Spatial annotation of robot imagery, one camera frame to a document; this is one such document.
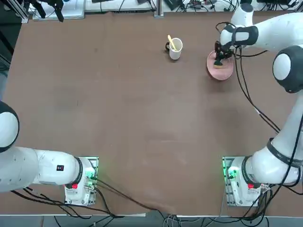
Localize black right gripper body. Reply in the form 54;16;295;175
214;40;234;59

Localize pink plate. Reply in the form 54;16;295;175
206;49;234;82

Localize white tray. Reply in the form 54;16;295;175
32;0;85;21

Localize white smiley cup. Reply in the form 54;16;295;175
165;37;184;61

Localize yellow spoon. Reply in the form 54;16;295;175
167;35;177;51

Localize black power adapter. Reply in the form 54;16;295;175
164;0;186;11

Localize silver aluminium post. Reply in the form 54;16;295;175
153;0;164;18
13;0;29;24

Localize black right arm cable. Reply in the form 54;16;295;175
215;21;284;133

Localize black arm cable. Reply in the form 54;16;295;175
215;21;284;133
94;178;176;215

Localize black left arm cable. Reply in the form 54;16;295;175
94;178;176;215

